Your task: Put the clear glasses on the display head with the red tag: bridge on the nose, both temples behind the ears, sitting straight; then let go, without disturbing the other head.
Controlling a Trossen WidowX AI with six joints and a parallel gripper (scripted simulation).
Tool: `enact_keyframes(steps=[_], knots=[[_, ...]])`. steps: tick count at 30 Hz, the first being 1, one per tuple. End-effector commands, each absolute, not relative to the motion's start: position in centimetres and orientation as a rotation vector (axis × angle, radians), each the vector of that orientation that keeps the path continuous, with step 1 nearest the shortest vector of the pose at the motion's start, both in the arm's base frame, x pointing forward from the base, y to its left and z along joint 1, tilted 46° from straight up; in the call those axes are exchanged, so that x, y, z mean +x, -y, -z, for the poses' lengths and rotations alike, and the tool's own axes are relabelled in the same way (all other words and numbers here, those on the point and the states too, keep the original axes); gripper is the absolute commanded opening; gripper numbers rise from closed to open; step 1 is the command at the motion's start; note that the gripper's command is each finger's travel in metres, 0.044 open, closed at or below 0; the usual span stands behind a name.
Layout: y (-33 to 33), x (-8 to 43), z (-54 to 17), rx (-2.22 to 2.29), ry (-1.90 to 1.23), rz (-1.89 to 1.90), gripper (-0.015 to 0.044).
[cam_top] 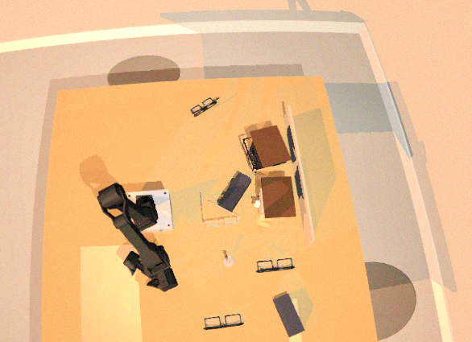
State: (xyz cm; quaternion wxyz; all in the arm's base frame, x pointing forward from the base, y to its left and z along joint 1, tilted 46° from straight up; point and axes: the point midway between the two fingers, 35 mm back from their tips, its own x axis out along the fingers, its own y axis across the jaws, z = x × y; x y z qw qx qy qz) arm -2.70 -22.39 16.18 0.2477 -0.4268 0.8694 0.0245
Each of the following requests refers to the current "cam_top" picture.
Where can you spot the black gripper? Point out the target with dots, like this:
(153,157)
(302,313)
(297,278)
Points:
(133,263)

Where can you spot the black-framed clear glasses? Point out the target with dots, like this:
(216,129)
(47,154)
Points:
(231,321)

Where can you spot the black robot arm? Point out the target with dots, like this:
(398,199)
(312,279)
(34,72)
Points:
(144,215)

